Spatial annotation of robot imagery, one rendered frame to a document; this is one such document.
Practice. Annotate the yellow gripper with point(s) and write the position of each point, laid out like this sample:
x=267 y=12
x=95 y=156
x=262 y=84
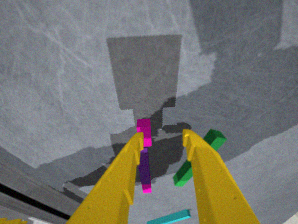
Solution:
x=219 y=199

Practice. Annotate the purple rod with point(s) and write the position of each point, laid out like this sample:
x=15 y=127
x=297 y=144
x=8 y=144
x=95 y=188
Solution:
x=144 y=170

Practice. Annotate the turquoise rod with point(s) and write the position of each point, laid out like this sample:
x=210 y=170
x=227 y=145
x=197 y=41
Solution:
x=184 y=214

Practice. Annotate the green rod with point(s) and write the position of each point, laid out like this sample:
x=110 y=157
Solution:
x=215 y=139

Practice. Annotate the magenta rod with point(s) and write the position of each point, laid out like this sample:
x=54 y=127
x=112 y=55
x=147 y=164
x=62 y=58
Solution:
x=147 y=187
x=143 y=125

